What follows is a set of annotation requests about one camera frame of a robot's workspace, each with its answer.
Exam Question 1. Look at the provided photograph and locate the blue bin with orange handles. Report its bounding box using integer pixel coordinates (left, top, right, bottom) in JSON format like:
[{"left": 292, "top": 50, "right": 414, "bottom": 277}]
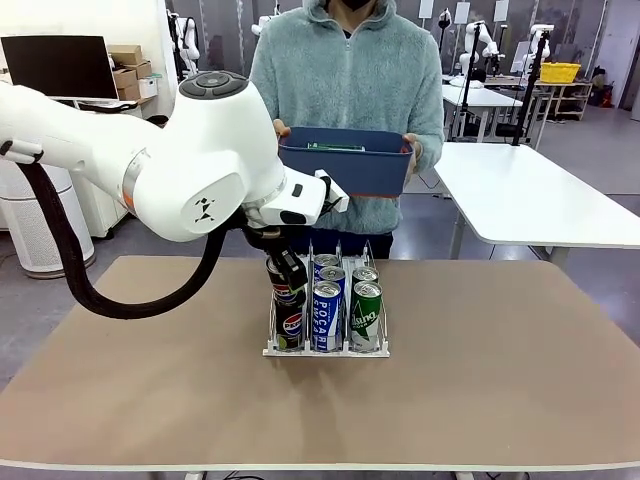
[{"left": 277, "top": 126, "right": 416, "bottom": 199}]

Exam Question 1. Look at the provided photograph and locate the person's right forearm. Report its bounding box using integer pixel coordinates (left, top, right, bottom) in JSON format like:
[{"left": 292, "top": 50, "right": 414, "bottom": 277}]
[{"left": 248, "top": 82, "right": 282, "bottom": 129}]

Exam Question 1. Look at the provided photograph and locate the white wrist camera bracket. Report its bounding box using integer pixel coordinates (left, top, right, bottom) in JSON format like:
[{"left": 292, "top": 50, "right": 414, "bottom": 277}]
[{"left": 314, "top": 169, "right": 350, "bottom": 214}]

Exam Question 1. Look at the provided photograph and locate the person in teal fleece jacket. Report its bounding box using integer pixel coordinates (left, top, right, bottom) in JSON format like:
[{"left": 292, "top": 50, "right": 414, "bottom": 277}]
[{"left": 248, "top": 0, "right": 445, "bottom": 261}]

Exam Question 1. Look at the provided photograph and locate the black corrugated cable hose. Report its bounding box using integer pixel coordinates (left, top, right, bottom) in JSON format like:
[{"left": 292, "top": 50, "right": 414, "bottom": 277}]
[{"left": 0, "top": 139, "right": 236, "bottom": 321}]

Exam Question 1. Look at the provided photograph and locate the black tripod pole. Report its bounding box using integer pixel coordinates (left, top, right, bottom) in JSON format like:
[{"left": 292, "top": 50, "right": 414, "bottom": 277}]
[
  {"left": 452, "top": 22, "right": 484, "bottom": 141},
  {"left": 509, "top": 29, "right": 549, "bottom": 147}
]

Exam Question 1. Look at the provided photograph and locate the clear acrylic can rack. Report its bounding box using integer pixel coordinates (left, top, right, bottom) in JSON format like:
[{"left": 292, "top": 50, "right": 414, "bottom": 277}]
[{"left": 262, "top": 239, "right": 391, "bottom": 359}]

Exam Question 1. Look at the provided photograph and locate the black computer monitor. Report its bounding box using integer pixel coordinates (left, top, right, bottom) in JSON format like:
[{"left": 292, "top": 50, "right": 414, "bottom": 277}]
[{"left": 0, "top": 34, "right": 120, "bottom": 101}]

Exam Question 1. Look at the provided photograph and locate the black Pepsi can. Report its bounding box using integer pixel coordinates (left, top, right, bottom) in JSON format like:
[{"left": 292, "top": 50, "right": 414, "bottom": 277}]
[
  {"left": 266, "top": 255, "right": 307, "bottom": 305},
  {"left": 273, "top": 294, "right": 305, "bottom": 351}
]

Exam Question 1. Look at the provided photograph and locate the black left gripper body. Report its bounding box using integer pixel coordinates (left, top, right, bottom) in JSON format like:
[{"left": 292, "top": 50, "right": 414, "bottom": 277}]
[{"left": 242, "top": 223, "right": 301, "bottom": 260}]

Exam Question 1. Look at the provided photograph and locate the white cabinet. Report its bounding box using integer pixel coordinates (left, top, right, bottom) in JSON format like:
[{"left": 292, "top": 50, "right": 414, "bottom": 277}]
[{"left": 69, "top": 172, "right": 132, "bottom": 239}]

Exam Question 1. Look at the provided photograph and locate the white cylindrical air purifier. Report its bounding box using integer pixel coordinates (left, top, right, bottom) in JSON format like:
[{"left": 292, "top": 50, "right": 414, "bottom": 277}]
[{"left": 0, "top": 159, "right": 96, "bottom": 280}]

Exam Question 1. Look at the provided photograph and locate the yellow plastic crate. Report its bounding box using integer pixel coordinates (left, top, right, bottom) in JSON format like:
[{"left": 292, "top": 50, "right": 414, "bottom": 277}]
[{"left": 539, "top": 62, "right": 582, "bottom": 84}]

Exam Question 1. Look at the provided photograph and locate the person's left forearm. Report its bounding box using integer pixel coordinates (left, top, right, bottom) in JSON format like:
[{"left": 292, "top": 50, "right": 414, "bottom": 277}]
[{"left": 407, "top": 99, "right": 445, "bottom": 174}]

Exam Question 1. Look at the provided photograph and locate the white table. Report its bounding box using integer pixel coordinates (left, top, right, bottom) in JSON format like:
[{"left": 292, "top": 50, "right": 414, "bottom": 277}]
[
  {"left": 442, "top": 84, "right": 524, "bottom": 146},
  {"left": 432, "top": 142, "right": 640, "bottom": 266}
]

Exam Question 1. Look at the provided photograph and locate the wooden shelf table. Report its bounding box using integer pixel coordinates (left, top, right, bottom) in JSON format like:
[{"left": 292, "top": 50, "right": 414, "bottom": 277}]
[{"left": 534, "top": 79, "right": 596, "bottom": 121}]

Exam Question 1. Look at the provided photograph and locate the person's left hand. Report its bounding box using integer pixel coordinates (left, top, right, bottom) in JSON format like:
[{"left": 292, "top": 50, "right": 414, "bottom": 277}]
[{"left": 400, "top": 132, "right": 426, "bottom": 185}]

